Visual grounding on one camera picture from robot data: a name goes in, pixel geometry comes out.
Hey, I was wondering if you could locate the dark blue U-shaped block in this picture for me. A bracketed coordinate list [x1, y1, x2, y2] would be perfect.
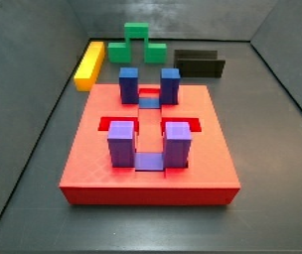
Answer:
[119, 67, 181, 109]

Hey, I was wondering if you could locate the green arch-shaped block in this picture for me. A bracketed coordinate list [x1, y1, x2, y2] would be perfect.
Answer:
[109, 22, 168, 64]

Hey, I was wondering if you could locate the black angle bracket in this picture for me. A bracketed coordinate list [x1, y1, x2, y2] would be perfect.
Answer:
[174, 50, 227, 78]

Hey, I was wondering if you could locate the red slotted board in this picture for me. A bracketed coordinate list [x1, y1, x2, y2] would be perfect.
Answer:
[61, 84, 241, 205]

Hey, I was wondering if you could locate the yellow rectangular block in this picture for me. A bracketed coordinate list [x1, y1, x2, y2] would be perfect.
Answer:
[75, 42, 105, 91]

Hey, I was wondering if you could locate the purple U-shaped block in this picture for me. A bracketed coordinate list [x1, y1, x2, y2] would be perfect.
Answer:
[107, 121, 193, 172]

